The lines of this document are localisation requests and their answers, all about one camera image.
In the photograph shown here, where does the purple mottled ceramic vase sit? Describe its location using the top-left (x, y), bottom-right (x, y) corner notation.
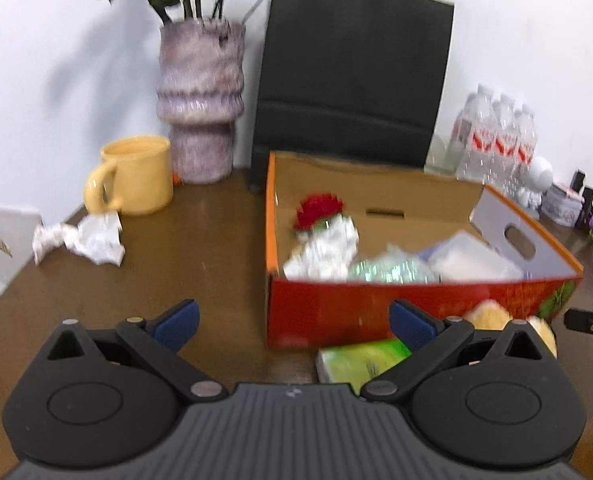
top-left (155, 17), bottom-right (247, 184)

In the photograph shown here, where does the black stand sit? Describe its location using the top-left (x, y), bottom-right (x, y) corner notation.
top-left (571, 170), bottom-right (593, 228)

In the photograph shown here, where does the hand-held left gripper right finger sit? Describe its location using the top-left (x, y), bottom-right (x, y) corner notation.
top-left (359, 298), bottom-right (545, 403)

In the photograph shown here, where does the shiny foil bag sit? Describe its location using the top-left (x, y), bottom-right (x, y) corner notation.
top-left (349, 255), bottom-right (440, 285)

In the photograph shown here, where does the white flat box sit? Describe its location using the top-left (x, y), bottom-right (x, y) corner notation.
top-left (0, 203), bottom-right (44, 311)

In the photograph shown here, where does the black paper bag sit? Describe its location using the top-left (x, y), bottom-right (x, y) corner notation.
top-left (250, 0), bottom-right (455, 193)

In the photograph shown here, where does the yellow mug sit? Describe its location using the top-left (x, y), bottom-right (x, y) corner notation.
top-left (84, 135), bottom-right (174, 217)

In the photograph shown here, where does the white robot figurine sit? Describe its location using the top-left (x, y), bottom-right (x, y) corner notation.
top-left (519, 156), bottom-right (555, 211)

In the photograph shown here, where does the red cardboard box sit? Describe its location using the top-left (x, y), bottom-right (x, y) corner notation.
top-left (265, 151), bottom-right (585, 351)

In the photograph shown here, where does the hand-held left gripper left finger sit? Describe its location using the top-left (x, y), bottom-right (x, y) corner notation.
top-left (46, 298), bottom-right (228, 403)

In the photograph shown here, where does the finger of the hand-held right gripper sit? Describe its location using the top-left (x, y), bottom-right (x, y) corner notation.
top-left (564, 309), bottom-right (593, 353)

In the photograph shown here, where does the clear water bottle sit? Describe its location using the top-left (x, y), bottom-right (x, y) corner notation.
top-left (511, 105), bottom-right (537, 181)
top-left (457, 85), bottom-right (495, 181)
top-left (491, 94), bottom-right (520, 186)

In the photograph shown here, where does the red artificial rose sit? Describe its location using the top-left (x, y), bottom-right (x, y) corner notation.
top-left (293, 193), bottom-right (346, 233)

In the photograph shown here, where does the green tissue packet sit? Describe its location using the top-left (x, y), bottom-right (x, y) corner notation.
top-left (317, 338), bottom-right (412, 383)

